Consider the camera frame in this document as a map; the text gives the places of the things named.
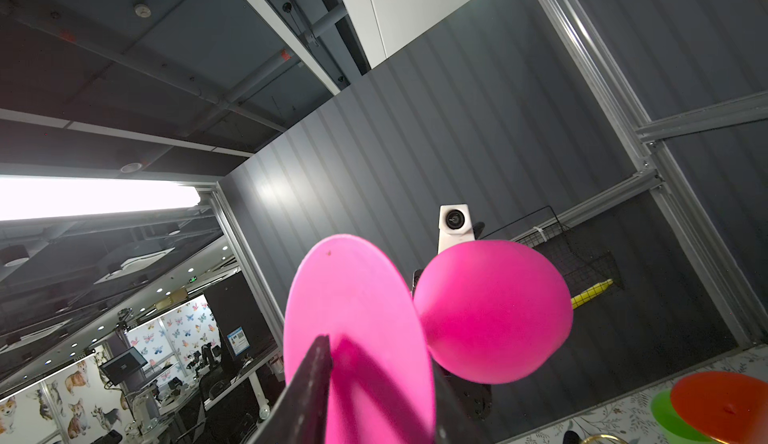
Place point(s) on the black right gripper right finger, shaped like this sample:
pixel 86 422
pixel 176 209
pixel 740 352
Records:
pixel 452 425

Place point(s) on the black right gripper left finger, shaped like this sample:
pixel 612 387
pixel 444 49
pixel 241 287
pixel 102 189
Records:
pixel 300 415

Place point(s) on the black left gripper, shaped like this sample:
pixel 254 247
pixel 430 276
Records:
pixel 475 398

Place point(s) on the pink wine glass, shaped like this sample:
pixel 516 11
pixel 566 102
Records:
pixel 490 312

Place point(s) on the green wine glass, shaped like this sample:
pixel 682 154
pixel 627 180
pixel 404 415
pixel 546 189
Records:
pixel 675 429

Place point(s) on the red wine glass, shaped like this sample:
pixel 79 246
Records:
pixel 726 407

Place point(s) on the gold wine glass rack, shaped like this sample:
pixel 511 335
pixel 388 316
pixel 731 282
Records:
pixel 598 438

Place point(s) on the black wire basket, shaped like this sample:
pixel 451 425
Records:
pixel 580 262

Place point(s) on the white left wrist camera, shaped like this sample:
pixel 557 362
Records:
pixel 455 226

